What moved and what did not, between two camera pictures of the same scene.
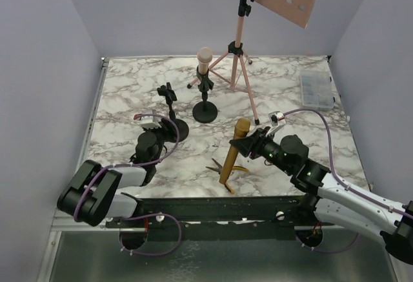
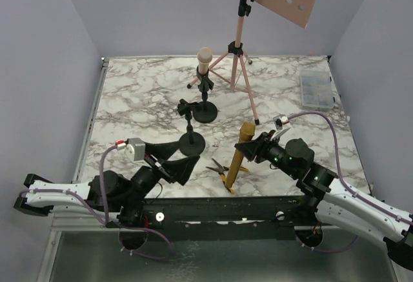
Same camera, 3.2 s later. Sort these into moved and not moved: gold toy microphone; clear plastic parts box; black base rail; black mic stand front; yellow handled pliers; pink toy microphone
Moved: gold toy microphone; black mic stand front
Not moved: yellow handled pliers; black base rail; clear plastic parts box; pink toy microphone
